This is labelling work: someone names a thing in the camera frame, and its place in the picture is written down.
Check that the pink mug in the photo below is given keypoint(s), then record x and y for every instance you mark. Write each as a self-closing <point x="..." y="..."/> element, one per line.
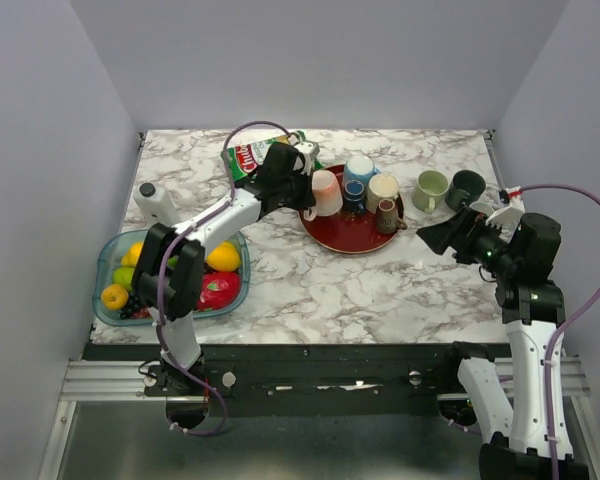
<point x="327" y="194"/>

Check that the round red lacquer tray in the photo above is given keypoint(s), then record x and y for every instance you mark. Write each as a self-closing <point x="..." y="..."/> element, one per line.
<point x="347" y="233"/>

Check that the dark teal mug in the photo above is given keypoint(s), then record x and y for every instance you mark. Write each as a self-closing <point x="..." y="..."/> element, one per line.
<point x="465" y="188"/>

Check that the grey-blue textured mug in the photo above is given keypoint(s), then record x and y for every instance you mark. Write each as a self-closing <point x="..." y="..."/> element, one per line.
<point x="483" y="208"/>

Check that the dark grape bunch toy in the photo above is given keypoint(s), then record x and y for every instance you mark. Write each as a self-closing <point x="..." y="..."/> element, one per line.
<point x="134" y="308"/>

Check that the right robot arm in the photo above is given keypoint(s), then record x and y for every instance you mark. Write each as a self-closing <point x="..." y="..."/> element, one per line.
<point x="524" y="437"/>

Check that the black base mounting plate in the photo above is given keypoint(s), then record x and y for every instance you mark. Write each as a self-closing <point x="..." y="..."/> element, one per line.
<point x="235" y="377"/>

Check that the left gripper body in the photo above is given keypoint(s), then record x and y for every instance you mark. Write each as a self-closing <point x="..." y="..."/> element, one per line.
<point x="295" y="190"/>

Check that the green chips bag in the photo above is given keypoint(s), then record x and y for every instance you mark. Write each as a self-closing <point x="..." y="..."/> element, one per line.
<point x="245" y="159"/>

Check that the brown striped stoneware mug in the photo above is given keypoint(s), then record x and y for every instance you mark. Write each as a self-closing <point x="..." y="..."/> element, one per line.
<point x="388" y="220"/>

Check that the aluminium frame rail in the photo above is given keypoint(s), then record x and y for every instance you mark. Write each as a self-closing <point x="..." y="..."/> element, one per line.
<point x="121" y="381"/>

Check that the clear blue fruit container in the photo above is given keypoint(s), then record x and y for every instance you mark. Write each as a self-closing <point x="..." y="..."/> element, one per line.
<point x="110" y="258"/>

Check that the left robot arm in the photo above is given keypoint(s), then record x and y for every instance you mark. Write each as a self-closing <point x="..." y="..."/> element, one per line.
<point x="169" y="273"/>

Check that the dark blue glazed mug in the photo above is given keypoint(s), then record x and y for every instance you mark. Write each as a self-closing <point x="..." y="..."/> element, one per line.
<point x="354" y="197"/>

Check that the light green mug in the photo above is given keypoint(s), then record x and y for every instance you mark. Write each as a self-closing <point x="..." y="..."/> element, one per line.
<point x="429" y="191"/>

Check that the white bottle black cap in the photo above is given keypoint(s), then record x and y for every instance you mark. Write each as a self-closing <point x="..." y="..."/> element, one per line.
<point x="156" y="204"/>

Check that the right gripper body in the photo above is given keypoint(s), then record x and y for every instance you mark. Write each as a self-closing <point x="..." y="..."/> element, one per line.
<point x="483" y="244"/>

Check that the red dragon fruit toy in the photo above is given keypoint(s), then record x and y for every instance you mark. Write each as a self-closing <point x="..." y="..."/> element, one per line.
<point x="219" y="290"/>

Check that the yellow orange pepper toy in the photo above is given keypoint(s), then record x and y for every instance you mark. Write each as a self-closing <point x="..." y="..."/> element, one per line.
<point x="114" y="297"/>

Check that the cream mug black handle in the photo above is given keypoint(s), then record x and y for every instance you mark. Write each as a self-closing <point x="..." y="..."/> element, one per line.
<point x="380" y="187"/>

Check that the yellow lemon toy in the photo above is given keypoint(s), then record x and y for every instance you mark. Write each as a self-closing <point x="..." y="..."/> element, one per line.
<point x="224" y="258"/>
<point x="131" y="257"/>

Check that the green lime toy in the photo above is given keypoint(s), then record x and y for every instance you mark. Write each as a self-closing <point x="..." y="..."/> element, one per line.
<point x="123" y="276"/>

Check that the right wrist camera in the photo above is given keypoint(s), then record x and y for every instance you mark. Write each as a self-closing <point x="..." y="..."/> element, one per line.
<point x="511" y="210"/>

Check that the light blue mug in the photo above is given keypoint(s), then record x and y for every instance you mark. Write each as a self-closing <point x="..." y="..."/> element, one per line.
<point x="359" y="168"/>

